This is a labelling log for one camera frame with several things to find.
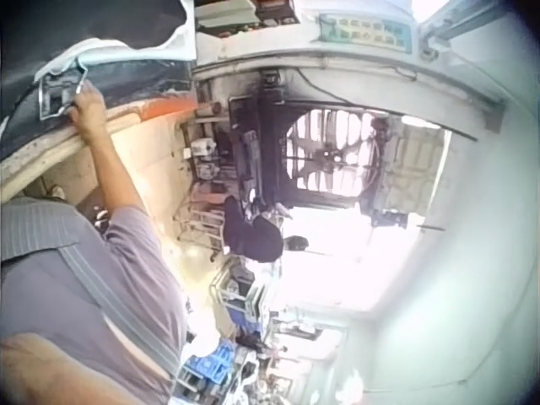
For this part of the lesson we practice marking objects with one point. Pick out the cluttered overhead shelf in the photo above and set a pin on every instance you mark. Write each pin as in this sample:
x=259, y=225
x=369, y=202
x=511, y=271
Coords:
x=249, y=10

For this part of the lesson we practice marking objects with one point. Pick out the person's right fingers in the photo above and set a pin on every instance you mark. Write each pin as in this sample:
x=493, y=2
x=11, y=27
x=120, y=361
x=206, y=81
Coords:
x=76, y=111

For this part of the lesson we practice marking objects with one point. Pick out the grey metal template frame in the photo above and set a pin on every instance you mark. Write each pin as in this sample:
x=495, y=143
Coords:
x=52, y=95

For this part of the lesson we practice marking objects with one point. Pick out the person's right hand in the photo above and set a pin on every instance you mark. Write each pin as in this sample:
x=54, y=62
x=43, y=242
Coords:
x=90, y=114

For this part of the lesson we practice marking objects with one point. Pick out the white metal stool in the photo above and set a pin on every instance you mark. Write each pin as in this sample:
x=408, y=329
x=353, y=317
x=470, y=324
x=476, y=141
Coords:
x=202, y=221

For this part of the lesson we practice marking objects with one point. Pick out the dark navy fabric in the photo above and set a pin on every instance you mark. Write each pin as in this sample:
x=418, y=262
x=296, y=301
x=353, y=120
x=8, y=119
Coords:
x=126, y=82

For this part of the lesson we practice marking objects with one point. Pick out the white metal cart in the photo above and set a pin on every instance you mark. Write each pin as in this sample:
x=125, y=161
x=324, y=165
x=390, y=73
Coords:
x=236, y=291

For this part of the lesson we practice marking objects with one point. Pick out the white fabric piece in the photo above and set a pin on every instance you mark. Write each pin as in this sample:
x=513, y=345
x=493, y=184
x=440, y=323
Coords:
x=177, y=42

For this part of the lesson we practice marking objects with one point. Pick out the stack of blue crates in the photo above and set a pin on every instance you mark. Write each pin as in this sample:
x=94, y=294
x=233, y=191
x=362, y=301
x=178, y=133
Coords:
x=211, y=365

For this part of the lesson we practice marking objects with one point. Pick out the green wall sign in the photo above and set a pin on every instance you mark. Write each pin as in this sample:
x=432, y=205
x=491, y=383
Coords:
x=365, y=33

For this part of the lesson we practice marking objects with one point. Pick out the large black industrial fan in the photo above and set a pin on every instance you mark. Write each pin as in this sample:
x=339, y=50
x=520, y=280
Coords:
x=333, y=154

